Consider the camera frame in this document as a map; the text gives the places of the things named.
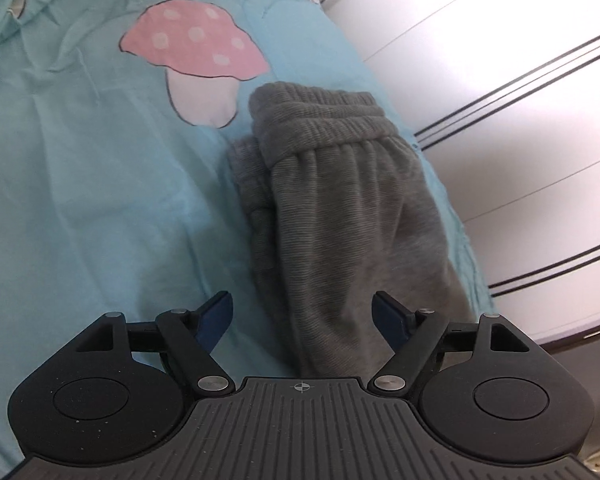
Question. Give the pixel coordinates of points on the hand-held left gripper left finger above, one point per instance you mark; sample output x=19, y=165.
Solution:
x=215, y=318

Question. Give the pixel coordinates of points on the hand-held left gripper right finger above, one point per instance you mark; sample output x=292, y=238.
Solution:
x=388, y=318

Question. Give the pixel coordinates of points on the grey ribbed pants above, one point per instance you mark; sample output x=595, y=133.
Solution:
x=340, y=220

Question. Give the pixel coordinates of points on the light blue mushroom print bedsheet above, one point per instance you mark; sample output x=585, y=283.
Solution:
x=90, y=200

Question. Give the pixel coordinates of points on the white wardrobe with black stripes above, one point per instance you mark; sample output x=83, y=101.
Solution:
x=505, y=75

